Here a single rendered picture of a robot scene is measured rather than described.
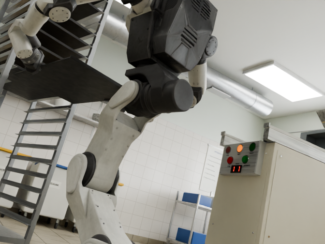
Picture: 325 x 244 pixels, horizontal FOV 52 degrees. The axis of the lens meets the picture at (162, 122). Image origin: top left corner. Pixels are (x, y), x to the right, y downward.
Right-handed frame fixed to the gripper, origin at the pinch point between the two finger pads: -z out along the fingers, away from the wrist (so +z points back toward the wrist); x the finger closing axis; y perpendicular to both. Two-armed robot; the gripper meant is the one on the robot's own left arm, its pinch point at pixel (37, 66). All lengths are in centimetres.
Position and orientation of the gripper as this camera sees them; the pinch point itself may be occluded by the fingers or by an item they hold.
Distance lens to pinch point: 171.4
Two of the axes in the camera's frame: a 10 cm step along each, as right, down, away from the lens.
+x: 2.5, -9.3, 2.7
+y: -9.7, -2.5, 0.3
